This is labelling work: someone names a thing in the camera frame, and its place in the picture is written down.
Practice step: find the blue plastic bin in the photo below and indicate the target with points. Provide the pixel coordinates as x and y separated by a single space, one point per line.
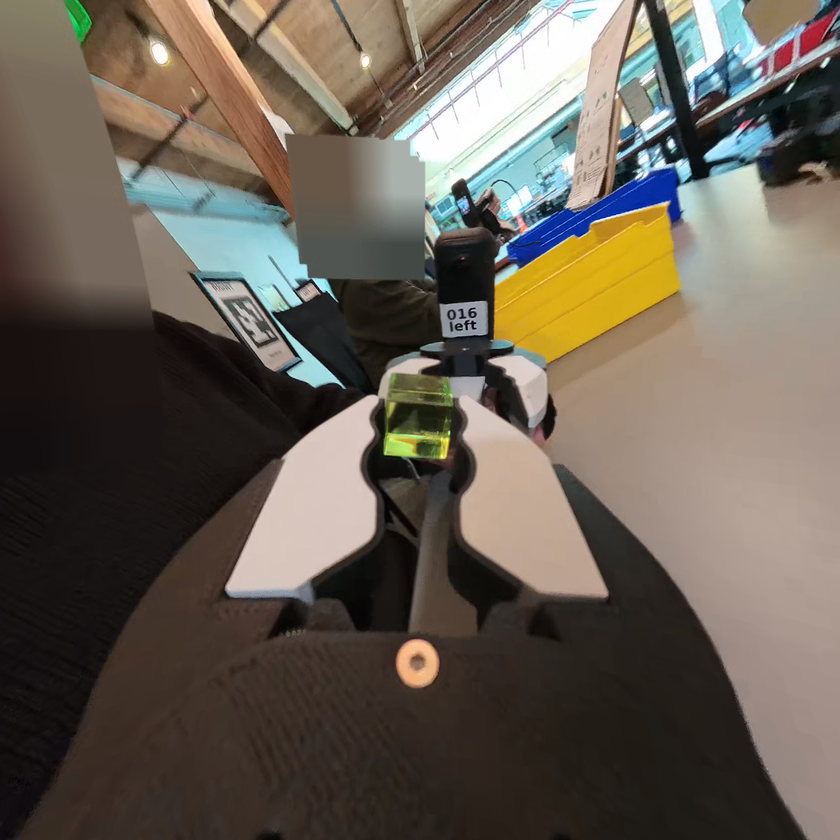
558 229

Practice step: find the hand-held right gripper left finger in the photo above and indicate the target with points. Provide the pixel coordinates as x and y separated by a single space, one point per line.
315 512

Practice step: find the person's left hand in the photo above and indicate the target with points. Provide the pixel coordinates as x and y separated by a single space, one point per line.
543 426

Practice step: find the black metal post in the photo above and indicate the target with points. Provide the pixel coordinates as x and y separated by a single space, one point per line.
682 98

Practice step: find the green transparent cube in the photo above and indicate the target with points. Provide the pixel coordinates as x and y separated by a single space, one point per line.
417 420

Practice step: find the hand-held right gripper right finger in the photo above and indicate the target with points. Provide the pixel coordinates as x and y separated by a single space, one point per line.
518 518

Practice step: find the person's left forearm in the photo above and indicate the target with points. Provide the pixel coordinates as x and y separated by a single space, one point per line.
295 420

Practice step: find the dark cloth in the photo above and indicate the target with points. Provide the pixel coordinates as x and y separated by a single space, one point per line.
315 348

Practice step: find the black battery charger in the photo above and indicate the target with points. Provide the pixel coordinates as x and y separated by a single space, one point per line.
797 157

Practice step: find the printed cardboard sign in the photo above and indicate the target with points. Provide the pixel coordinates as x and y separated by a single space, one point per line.
600 118

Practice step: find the small framed sign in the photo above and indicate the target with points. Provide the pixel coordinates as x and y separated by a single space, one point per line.
308 290

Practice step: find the framed marker sign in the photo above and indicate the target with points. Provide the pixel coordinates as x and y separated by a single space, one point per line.
249 321

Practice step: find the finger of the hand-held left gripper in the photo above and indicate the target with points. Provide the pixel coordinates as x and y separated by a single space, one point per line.
420 365
528 387

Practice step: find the yellow plastic bins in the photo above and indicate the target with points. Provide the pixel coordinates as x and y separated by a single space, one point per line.
590 289

